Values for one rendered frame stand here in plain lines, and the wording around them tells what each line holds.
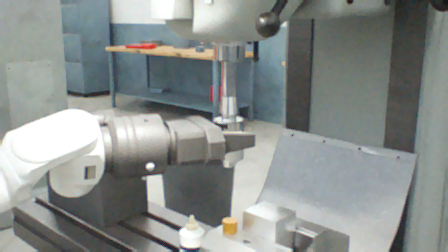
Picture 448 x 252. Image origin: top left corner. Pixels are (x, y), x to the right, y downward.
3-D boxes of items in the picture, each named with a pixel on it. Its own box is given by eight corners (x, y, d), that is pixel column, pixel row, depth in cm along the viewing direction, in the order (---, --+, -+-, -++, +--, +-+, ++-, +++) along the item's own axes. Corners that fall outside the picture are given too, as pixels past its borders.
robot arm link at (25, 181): (109, 132, 60) (6, 177, 53) (105, 173, 67) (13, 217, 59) (83, 100, 63) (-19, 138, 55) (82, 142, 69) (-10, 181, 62)
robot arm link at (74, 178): (142, 151, 61) (50, 160, 57) (134, 196, 69) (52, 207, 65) (125, 90, 68) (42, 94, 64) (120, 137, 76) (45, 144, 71)
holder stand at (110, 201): (103, 228, 95) (96, 132, 90) (47, 200, 109) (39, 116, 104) (149, 210, 104) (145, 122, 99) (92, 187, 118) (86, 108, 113)
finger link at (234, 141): (253, 149, 72) (215, 153, 70) (253, 128, 71) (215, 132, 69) (257, 152, 70) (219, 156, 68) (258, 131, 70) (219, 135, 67)
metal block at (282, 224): (274, 260, 67) (275, 222, 66) (242, 247, 71) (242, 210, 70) (295, 247, 71) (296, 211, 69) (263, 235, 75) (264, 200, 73)
